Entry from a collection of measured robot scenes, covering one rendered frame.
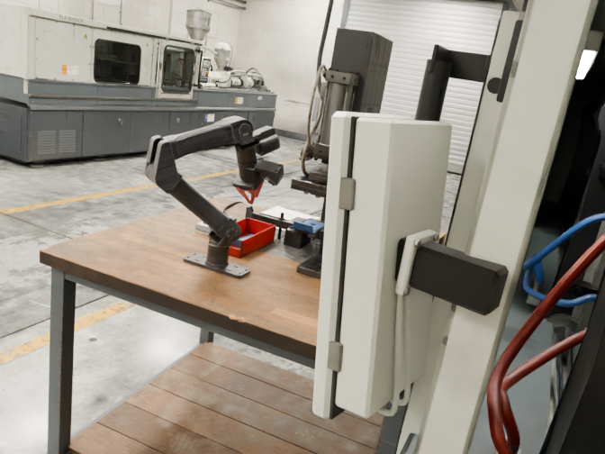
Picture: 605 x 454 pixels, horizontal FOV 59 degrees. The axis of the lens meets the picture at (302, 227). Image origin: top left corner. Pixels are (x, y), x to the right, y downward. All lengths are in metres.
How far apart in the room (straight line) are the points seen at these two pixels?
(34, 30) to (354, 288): 6.08
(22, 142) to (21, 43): 1.04
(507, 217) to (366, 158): 0.16
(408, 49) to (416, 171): 10.64
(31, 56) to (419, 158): 6.05
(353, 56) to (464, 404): 1.36
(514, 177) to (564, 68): 0.11
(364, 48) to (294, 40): 10.43
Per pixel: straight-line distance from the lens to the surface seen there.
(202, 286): 1.48
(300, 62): 12.15
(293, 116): 12.17
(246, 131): 1.49
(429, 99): 0.73
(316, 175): 1.78
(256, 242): 1.78
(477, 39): 11.01
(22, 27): 6.58
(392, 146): 0.58
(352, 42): 1.85
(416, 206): 0.65
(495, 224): 0.61
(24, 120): 6.61
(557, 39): 0.60
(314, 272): 1.63
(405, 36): 11.31
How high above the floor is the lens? 1.50
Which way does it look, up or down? 16 degrees down
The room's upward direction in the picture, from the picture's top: 9 degrees clockwise
